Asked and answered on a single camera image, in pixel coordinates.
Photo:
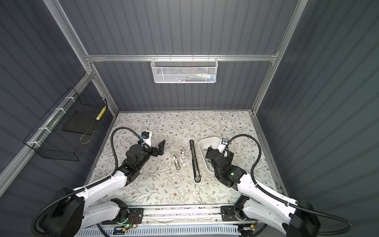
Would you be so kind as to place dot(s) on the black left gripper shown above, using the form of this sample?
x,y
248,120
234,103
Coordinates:
x,y
160,150

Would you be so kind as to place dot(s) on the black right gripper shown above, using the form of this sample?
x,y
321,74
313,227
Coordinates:
x,y
229,157

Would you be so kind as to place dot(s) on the pink mini stapler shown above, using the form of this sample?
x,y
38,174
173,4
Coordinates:
x,y
183,156

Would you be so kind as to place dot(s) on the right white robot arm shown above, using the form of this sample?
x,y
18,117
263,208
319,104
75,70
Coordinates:
x,y
260,202

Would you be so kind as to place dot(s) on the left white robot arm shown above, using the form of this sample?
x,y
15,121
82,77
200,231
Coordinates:
x,y
75,210

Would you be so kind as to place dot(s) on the yellow marker pen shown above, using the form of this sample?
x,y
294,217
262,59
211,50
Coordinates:
x,y
101,113

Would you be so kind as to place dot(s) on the black foam pad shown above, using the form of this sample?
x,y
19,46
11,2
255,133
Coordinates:
x,y
84,123

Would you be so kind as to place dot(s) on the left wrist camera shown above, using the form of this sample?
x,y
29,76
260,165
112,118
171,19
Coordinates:
x,y
146,137

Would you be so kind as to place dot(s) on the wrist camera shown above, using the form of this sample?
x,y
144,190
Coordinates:
x,y
223,144
146,137

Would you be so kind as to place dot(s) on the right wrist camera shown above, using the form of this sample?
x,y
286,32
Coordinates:
x,y
223,144

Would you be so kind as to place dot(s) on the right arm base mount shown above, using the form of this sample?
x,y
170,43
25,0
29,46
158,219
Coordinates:
x,y
230,214

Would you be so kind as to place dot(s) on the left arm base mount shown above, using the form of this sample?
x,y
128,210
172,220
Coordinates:
x,y
129,218

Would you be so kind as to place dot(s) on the white wire mesh basket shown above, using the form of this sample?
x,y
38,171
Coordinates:
x,y
191,71

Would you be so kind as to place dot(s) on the black wire basket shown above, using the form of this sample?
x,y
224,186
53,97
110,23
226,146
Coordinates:
x,y
65,134

